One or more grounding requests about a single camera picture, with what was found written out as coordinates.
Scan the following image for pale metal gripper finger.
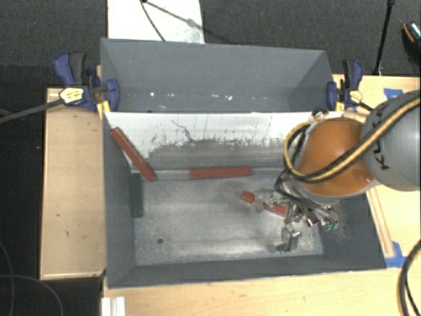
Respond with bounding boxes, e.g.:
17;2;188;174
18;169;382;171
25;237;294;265
254;194;287;213
275;224;301;253

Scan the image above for red-brown flat block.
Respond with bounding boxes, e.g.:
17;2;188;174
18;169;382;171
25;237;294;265
109;126;158;183
188;165;254;181
239;190;289;217

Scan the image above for dark green flat block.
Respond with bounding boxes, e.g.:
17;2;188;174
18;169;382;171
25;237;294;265
130;172;145;219

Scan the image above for grey metal bin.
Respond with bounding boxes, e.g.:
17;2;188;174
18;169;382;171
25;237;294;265
99;37;387;289

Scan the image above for pale wood flat board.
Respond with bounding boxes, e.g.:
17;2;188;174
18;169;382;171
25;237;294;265
39;84;108;281

